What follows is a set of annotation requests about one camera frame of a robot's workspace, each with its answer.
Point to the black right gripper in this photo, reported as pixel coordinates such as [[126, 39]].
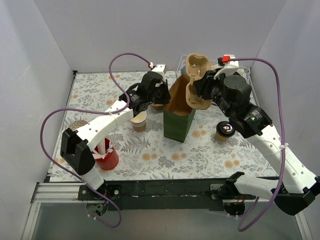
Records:
[[202, 85]]

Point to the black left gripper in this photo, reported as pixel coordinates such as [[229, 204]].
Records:
[[162, 92]]

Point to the brown cardboard cup carrier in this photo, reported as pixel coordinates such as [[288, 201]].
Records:
[[157, 107], [196, 66]]

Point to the brown and green paper bag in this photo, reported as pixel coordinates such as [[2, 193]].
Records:
[[177, 114]]

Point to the stack of kraft paper cups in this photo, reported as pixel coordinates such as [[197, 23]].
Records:
[[139, 122]]

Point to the black plastic cup lid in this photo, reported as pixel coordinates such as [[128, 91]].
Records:
[[225, 129]]

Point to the single kraft paper cup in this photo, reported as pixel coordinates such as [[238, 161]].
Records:
[[222, 138]]

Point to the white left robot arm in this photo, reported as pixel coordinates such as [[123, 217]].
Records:
[[77, 145]]

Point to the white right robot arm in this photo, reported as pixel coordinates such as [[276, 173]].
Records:
[[298, 185]]

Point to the floral table mat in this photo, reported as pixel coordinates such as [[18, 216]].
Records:
[[148, 155]]

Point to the red cup with napkins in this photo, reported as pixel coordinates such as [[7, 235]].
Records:
[[107, 159]]

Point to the small patterned bowl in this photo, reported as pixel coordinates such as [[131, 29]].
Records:
[[77, 124]]

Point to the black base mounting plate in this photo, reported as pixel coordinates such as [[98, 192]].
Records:
[[166, 194]]

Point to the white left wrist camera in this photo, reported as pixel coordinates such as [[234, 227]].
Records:
[[160, 67]]

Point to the aluminium frame rail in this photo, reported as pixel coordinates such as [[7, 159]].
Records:
[[52, 192]]

